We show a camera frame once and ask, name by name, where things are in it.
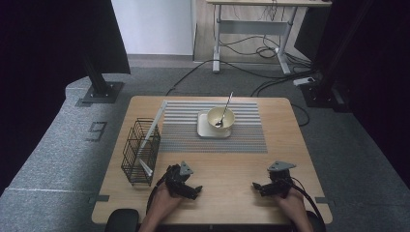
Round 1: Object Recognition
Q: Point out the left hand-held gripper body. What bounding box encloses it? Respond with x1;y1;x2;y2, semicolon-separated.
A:
163;160;195;197

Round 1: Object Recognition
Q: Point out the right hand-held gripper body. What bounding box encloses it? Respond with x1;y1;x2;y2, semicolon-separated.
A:
267;160;297;198

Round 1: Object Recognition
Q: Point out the black wire basket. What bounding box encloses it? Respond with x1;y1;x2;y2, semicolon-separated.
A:
120;117;161;188

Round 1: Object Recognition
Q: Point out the person's right hand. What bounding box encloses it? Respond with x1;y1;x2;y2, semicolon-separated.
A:
273;188;307;223

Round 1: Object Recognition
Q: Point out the person's left hand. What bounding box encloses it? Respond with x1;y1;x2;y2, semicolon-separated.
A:
149;184;184;224

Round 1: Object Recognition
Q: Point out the striped grey placemat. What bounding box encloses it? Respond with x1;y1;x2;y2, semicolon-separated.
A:
158;101;269;155

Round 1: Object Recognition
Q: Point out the grey tape strip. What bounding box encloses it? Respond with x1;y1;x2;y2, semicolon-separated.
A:
88;194;111;205
314;195;337;208

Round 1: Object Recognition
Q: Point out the white square plate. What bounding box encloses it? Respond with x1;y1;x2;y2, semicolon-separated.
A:
196;109;233;140

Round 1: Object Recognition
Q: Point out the cream bowl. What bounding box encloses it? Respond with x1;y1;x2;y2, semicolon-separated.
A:
206;106;236;132

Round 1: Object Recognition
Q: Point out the metal spoon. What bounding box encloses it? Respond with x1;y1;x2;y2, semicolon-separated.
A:
215;91;234;129

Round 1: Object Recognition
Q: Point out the black metal stand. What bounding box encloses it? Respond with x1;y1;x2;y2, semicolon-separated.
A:
75;51;126;104
299;0;376;113

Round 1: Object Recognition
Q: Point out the white power strip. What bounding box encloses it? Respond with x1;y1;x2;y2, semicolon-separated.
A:
292;75;316;87

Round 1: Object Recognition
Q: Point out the black curtain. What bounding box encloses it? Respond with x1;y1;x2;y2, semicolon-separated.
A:
293;0;410;189
0;0;132;196

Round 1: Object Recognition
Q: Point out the white-framed wooden desk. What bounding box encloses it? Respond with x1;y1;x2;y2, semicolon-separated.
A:
205;0;334;76

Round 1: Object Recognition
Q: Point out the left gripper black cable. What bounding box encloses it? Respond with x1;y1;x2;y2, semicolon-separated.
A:
145;171;170;216

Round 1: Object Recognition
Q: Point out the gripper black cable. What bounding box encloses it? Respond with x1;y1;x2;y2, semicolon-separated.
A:
145;171;170;216
289;178;327;232

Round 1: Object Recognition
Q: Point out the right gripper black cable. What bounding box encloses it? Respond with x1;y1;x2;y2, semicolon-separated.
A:
289;178;327;232

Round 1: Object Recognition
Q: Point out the looped black floor cable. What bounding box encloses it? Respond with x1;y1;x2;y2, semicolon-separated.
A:
290;103;311;128

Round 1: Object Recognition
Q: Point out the thick black floor cable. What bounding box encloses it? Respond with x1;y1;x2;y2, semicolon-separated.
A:
249;69;323;98

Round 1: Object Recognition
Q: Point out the long black floor cable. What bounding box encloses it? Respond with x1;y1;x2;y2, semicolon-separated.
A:
164;59;318;97

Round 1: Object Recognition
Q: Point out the tangle of black desk cables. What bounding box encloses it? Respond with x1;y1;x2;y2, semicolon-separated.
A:
219;0;312;66

